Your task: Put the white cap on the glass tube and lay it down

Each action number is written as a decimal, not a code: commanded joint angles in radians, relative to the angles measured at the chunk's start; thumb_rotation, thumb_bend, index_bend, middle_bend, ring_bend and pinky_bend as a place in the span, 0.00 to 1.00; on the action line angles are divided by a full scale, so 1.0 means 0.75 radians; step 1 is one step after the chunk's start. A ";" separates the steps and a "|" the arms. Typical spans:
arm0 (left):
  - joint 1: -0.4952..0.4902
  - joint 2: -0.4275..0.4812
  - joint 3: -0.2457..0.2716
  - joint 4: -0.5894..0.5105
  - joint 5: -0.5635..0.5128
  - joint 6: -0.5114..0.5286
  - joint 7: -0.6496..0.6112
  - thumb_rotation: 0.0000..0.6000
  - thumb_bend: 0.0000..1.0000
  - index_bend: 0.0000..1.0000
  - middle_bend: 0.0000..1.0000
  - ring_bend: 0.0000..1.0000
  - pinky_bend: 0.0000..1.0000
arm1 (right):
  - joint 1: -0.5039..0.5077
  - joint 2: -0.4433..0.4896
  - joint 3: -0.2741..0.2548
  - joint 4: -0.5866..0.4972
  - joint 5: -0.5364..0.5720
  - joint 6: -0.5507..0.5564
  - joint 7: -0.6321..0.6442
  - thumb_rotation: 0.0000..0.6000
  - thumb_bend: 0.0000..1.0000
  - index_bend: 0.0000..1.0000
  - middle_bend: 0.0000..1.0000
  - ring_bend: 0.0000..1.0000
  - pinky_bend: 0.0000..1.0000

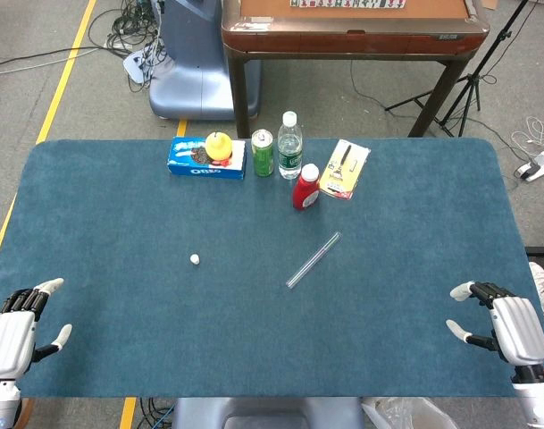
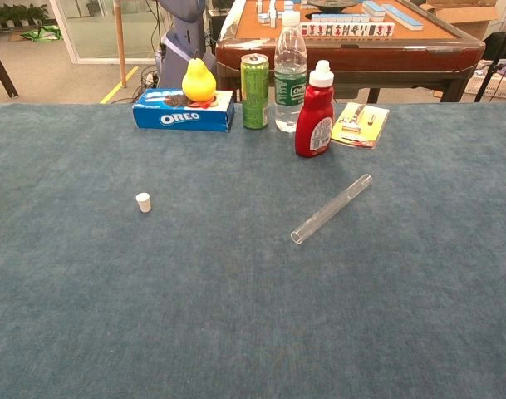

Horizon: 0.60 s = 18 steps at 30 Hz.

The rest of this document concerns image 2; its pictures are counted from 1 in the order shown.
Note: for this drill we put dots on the clear glass test tube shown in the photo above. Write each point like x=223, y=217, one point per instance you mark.
x=331, y=209

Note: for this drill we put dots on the small white stopper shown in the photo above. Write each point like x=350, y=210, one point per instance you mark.
x=144, y=203

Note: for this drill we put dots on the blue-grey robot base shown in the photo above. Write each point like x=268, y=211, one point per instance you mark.
x=182, y=37

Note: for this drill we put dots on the blue felt table mat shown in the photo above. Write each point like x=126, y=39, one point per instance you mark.
x=236, y=291

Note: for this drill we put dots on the red ketchup squeeze bottle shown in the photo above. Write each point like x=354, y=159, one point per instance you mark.
x=312, y=124

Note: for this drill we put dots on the green drink can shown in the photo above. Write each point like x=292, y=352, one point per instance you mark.
x=254, y=95

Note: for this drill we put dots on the blue Oreo cookie box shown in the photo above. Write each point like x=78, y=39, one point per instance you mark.
x=182, y=118

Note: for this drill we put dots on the clear plastic water bottle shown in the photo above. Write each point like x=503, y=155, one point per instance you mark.
x=290, y=83

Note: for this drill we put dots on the yellow toy pear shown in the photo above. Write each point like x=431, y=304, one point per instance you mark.
x=198, y=83

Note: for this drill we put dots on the yellow razor blister package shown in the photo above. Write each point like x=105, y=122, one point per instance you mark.
x=360, y=124

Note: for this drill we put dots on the white cloth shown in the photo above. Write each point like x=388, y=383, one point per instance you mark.
x=229, y=29

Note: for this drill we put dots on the brown mahjong table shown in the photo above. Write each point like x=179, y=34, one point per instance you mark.
x=360, y=54

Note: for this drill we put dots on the scattered upright mahjong tiles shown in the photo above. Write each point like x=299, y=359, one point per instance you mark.
x=272, y=12

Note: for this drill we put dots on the face-showing mahjong tile row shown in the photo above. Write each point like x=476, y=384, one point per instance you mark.
x=348, y=29

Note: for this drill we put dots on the wooden pole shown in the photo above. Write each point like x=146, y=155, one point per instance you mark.
x=120, y=50

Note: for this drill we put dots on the short blue-backed tile row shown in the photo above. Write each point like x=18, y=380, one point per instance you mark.
x=340, y=18

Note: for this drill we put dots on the black dice dish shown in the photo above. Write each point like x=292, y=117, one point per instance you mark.
x=331, y=5

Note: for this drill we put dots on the stacked blue-backed tile block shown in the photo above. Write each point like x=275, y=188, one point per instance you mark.
x=374, y=9

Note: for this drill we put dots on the long blue-backed tile row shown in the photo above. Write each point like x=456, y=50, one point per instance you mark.
x=402, y=16

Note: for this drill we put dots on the green bag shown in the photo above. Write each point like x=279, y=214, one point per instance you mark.
x=45, y=33

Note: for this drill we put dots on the black tripod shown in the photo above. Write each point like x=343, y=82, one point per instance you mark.
x=489, y=75

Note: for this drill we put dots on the white plastic basket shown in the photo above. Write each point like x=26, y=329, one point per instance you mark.
x=497, y=89

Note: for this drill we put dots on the black slanted table leg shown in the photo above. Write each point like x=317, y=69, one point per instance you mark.
x=3, y=75

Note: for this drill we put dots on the cardboard box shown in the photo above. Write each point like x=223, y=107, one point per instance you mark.
x=464, y=16

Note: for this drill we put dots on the row of potted plants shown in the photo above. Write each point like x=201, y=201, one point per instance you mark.
x=16, y=12

